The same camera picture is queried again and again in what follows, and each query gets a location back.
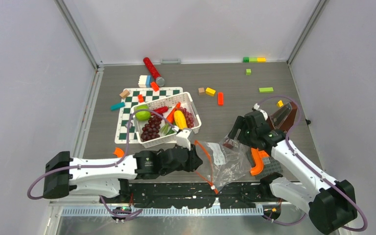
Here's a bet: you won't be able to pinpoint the red rectangular block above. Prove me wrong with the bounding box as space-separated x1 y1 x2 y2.
217 92 224 106

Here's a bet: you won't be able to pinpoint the brown box with lid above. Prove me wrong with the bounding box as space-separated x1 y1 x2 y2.
267 102 298 133

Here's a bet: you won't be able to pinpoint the tan wooden block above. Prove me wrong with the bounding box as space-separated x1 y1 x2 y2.
119 89 130 99

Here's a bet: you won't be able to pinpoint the orange curved track piece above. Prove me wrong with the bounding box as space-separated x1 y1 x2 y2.
113 147 125 158

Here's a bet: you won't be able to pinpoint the white slotted cable duct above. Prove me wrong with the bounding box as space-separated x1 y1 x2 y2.
61 204 264 217

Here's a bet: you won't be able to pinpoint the orange S-shaped track piece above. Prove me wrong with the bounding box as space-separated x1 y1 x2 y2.
250 148 269 176

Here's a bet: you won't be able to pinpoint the yellow fake banana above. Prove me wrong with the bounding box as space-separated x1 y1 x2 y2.
174 110 188 129

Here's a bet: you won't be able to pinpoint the white blue toy block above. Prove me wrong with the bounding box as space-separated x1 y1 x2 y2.
138 75 152 88

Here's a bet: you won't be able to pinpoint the small yellow cube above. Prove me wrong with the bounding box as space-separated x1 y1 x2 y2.
277 100 283 108

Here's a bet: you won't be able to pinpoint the small red block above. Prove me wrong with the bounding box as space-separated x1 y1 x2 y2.
138 94 144 103

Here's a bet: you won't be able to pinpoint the grey lego baseplate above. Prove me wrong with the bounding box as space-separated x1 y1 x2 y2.
250 153 283 178

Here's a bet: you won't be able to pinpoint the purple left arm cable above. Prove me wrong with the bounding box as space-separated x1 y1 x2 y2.
26 108 181 222

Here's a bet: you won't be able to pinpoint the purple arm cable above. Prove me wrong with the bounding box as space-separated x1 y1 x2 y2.
26 108 181 222
258 94 369 233

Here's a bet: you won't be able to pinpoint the red cylinder tube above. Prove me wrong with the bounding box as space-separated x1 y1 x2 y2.
143 57 165 87

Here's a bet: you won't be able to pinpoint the dark red fake plum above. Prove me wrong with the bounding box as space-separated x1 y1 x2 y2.
222 138 237 149

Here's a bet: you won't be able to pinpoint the teal block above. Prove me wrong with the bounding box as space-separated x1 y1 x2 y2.
110 102 125 111

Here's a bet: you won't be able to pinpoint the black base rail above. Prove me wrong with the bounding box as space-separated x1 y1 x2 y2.
98 180 273 210

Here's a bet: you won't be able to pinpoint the red block near tube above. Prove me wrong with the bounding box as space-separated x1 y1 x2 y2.
150 82 159 92

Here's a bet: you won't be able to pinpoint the pink fake grapes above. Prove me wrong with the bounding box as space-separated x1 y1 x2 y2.
180 108 195 128

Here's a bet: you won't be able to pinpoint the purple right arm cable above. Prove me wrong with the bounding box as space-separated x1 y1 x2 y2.
258 94 369 233

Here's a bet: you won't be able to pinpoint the clear zip top bag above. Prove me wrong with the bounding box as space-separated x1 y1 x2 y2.
194 140 251 194

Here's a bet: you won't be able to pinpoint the green fake apple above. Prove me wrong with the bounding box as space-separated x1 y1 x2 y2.
134 105 151 121

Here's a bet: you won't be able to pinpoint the orange fake carrot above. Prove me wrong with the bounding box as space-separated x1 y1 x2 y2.
166 102 181 124

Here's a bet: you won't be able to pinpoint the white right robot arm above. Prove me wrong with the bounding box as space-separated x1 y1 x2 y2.
228 110 360 235

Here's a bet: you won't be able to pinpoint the green fake chili pepper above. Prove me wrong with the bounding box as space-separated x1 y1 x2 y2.
160 124 175 136

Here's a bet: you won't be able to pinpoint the green white chessboard mat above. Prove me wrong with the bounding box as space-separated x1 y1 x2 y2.
115 87 183 144

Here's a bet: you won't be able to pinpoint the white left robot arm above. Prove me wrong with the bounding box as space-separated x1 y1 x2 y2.
43 145 203 203

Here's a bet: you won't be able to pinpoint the purple fake grapes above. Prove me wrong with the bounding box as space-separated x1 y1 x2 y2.
141 116 162 141

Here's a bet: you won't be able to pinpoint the white plastic basket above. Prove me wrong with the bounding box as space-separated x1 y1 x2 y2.
131 92 202 148

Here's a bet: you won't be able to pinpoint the brown wooden cube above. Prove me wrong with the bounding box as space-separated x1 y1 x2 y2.
198 87 205 95

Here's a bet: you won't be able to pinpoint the red fake chili pepper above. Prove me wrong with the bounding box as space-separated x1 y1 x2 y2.
153 106 169 115

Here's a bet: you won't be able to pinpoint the green yellow block row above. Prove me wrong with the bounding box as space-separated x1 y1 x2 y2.
242 57 266 63

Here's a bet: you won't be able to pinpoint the flat green block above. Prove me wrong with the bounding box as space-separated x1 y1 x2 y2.
258 87 274 93

